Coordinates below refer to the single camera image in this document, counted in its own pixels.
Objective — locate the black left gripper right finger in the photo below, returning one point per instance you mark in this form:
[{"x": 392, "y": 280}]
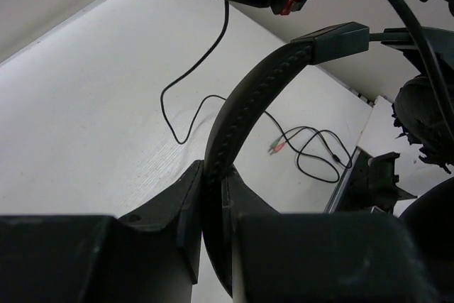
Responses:
[{"x": 341, "y": 257}]

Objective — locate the black headset with microphone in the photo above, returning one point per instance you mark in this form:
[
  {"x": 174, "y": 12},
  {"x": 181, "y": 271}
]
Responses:
[{"x": 261, "y": 255}]

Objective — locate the metal table edge rail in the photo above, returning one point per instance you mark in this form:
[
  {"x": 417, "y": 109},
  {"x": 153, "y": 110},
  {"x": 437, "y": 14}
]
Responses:
[{"x": 339, "y": 195}]

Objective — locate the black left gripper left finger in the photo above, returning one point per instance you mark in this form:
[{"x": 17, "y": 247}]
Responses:
[{"x": 148, "y": 255}]

